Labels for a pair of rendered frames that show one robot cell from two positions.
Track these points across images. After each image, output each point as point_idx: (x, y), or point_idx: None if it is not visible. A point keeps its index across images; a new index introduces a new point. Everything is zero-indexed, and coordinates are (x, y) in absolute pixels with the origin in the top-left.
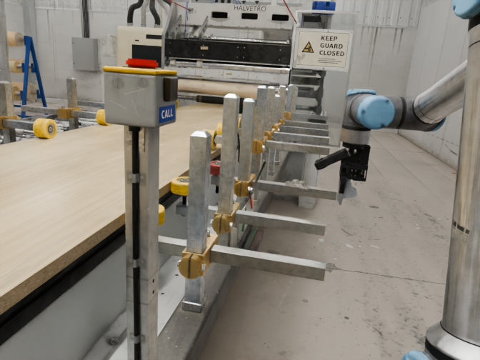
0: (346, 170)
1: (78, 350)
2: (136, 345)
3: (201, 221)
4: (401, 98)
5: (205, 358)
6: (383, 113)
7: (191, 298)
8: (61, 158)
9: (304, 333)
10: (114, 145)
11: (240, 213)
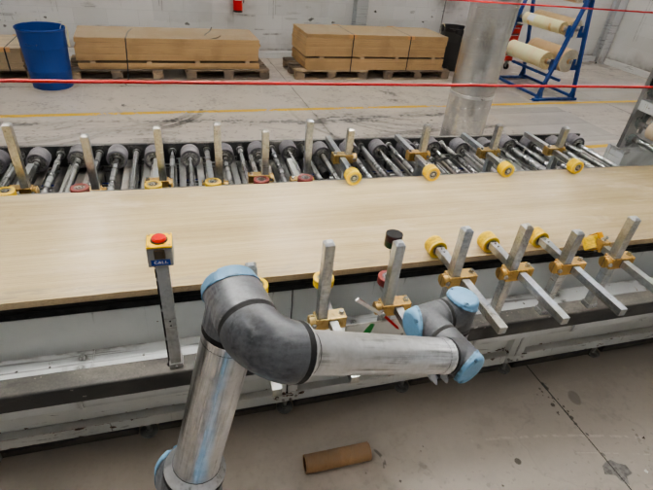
0: None
1: None
2: (165, 340)
3: None
4: (441, 328)
5: (371, 410)
6: (412, 329)
7: None
8: (313, 213)
9: (465, 476)
10: (374, 213)
11: (331, 324)
